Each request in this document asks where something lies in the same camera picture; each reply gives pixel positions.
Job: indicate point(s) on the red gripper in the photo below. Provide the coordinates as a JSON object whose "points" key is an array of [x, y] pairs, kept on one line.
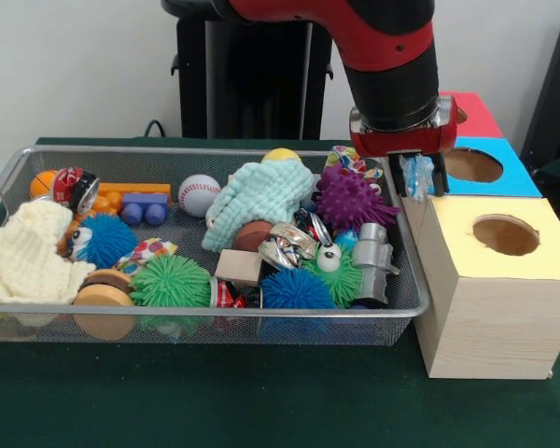
{"points": [[401, 142]]}

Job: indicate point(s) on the clear plastic bottle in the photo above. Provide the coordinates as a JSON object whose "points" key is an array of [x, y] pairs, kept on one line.
{"points": [[417, 179]]}

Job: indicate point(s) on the silver toy robot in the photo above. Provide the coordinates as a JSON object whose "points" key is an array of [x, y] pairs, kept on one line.
{"points": [[373, 266]]}

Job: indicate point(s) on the mint green knitted cloth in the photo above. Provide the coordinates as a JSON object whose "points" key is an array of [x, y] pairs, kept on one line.
{"points": [[256, 196]]}

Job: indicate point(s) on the cream knitted cloth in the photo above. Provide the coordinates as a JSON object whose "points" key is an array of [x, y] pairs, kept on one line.
{"points": [[14, 252]]}

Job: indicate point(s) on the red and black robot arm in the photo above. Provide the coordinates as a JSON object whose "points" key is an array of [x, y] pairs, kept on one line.
{"points": [[387, 46]]}

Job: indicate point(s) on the wooden three-hole box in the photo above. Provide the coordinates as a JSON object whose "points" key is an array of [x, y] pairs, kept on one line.
{"points": [[494, 326]]}

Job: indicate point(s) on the silver mesh bin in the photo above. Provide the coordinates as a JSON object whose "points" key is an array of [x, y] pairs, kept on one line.
{"points": [[205, 309]]}

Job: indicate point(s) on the purple spiky ball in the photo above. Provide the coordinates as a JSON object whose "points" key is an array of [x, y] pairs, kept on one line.
{"points": [[354, 200]]}

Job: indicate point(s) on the green spiky toy with eyes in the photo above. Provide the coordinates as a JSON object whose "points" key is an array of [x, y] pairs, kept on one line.
{"points": [[170, 282], [336, 275]]}

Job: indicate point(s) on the blue spiky ball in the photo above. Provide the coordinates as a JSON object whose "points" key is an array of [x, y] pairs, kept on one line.
{"points": [[107, 240], [296, 291]]}

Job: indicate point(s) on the white baseball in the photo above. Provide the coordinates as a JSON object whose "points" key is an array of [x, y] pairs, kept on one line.
{"points": [[199, 195]]}

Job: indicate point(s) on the purple toy brick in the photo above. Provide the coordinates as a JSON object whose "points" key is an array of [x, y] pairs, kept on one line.
{"points": [[145, 207]]}

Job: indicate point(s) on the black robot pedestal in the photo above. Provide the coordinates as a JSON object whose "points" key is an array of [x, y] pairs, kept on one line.
{"points": [[261, 93]]}

